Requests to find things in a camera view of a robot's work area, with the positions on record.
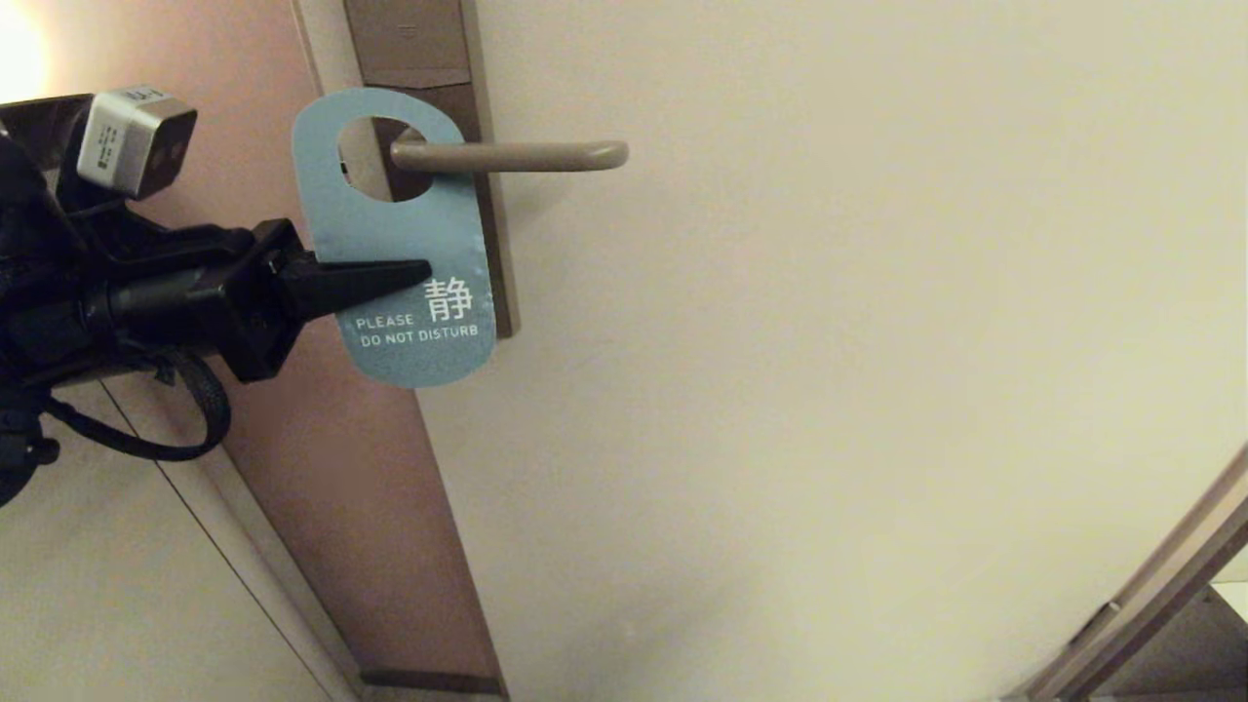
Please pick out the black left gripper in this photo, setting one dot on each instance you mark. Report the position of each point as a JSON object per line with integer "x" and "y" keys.
{"x": 214, "y": 292}

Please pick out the blue and white door hanger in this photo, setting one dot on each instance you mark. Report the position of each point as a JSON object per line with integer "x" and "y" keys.
{"x": 390, "y": 234}

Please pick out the bronze door lock plate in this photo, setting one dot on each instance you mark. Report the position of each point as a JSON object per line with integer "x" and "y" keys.
{"x": 409, "y": 34}

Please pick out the cream door panel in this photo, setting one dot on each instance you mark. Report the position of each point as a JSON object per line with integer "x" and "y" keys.
{"x": 829, "y": 341}

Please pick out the small dark hinge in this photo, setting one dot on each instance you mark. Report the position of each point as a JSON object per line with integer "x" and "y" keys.
{"x": 1094, "y": 624}

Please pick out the pink-brown door frame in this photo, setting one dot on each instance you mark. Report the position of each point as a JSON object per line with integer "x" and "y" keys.
{"x": 341, "y": 487}

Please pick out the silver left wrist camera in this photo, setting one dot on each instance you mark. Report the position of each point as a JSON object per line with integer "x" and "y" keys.
{"x": 127, "y": 146}

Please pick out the brown wooden frame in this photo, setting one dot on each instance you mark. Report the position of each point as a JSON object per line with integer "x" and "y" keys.
{"x": 1150, "y": 595}

